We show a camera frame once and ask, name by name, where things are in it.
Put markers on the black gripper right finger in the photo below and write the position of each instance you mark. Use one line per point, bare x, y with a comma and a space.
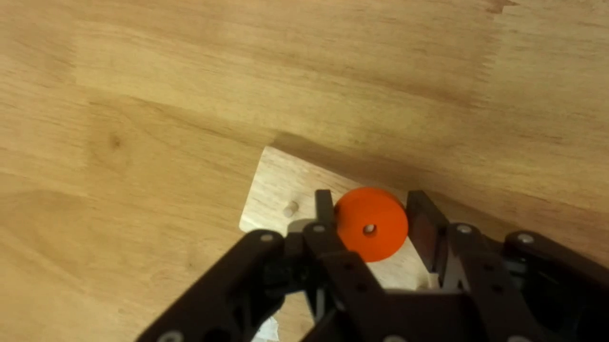
539, 290

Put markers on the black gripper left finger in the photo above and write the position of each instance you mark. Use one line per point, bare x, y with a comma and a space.
254, 296

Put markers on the wooden platform with pegs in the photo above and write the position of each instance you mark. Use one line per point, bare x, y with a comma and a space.
286, 190

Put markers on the orange hoop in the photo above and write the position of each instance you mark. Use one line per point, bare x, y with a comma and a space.
355, 218

